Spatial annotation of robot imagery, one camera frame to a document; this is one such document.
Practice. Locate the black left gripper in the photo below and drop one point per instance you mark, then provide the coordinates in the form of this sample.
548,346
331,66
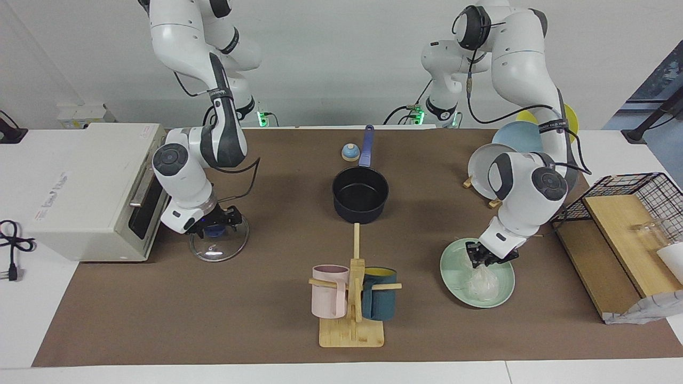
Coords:
507,257

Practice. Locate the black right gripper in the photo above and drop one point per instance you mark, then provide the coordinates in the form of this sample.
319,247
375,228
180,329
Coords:
221,216

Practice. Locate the clear plastic bag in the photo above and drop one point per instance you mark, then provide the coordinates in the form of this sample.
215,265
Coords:
483,282

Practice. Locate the glass pot lid blue knob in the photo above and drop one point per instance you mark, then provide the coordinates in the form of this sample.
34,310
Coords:
235,248

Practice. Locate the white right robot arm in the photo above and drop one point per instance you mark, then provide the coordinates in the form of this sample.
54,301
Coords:
184,32

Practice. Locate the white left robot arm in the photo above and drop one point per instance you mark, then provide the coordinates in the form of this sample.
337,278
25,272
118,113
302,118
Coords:
520,64

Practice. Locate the light green plate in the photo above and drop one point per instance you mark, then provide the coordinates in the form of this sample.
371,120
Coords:
453,277

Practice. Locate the wooden plate rack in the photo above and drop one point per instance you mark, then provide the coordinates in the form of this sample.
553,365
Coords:
493,203

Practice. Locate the grey plate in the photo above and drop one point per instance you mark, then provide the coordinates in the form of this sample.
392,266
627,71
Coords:
480,168

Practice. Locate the light blue plate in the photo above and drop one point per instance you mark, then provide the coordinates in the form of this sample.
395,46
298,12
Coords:
515,140

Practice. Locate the yellow plate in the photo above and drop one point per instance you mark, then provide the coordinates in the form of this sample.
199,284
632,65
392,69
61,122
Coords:
525,115

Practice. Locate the brown table mat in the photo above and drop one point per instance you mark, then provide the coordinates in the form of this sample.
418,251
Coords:
213,309

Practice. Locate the dark teal mug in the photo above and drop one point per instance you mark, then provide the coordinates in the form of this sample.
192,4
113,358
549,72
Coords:
380,298

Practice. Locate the pink mug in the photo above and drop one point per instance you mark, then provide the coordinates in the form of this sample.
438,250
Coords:
328,296

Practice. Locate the beige toaster oven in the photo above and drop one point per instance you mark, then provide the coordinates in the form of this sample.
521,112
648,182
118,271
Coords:
90,186

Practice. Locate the wooden mug tree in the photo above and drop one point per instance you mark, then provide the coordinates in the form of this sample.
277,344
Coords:
352,333

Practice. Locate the small light blue jar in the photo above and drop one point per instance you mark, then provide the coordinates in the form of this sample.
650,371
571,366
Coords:
350,154

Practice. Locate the clear glass cup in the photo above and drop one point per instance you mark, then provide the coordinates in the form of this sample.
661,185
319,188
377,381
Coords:
648,234

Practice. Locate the black table clamp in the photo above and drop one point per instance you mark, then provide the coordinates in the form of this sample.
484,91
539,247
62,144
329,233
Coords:
10,133

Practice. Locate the white wall box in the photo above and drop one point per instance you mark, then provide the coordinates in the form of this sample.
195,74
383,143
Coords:
85,114

